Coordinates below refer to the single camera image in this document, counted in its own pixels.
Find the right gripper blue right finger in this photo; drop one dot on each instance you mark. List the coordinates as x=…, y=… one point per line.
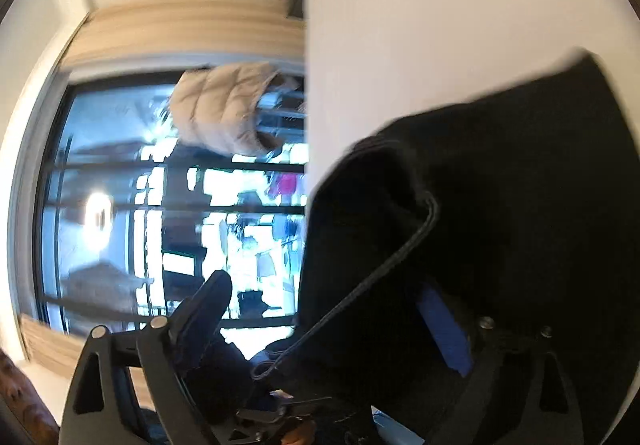
x=452, y=341

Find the red bag with rope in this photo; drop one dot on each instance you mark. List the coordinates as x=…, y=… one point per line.
x=283, y=184

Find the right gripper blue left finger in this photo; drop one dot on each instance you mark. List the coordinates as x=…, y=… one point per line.
x=194, y=325

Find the beige puffer jacket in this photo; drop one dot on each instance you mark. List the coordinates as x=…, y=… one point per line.
x=216, y=109

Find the cream curtain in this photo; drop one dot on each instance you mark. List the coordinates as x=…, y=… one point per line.
x=186, y=27

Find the black denim pants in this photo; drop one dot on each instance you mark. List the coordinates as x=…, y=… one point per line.
x=521, y=210

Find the large glass window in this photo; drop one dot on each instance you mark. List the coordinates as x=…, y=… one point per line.
x=115, y=220

